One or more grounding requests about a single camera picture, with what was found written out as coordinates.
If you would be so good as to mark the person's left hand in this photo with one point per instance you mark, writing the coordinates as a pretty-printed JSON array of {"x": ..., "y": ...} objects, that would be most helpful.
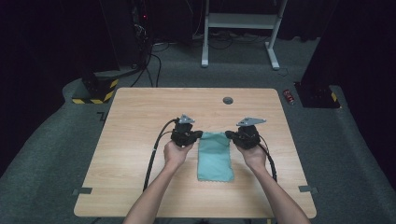
[{"x": 176, "y": 155}]

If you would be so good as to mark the small red object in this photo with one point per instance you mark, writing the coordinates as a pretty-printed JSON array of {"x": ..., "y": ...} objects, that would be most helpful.
[{"x": 288, "y": 96}]

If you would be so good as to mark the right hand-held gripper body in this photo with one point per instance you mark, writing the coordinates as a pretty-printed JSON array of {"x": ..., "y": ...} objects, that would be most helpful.
[{"x": 249, "y": 137}]

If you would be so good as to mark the grey table grommet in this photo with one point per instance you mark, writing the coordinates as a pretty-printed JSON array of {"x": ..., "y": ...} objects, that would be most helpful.
[{"x": 228, "y": 100}]

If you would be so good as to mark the white metal stand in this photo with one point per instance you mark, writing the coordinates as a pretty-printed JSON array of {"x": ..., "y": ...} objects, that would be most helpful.
[{"x": 239, "y": 21}]

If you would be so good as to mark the dark equipment rack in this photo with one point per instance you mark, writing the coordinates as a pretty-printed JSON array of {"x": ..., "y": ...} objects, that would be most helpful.
[{"x": 141, "y": 31}]

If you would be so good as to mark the grey tape piece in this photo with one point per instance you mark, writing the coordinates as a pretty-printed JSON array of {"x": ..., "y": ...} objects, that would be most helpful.
[
  {"x": 307, "y": 188},
  {"x": 83, "y": 190}
]

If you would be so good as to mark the yellow black striped stand base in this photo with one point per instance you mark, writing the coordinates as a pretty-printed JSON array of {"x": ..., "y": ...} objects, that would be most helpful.
[{"x": 102, "y": 91}]

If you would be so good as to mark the teal cloth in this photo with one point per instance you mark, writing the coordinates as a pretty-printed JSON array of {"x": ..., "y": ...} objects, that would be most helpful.
[{"x": 214, "y": 158}]

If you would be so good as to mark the person's right hand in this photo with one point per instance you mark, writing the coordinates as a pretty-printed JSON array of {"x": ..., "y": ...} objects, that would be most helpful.
[{"x": 255, "y": 157}]

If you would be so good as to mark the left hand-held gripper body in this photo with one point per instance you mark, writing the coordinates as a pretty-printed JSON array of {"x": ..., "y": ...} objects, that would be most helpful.
[{"x": 182, "y": 133}]

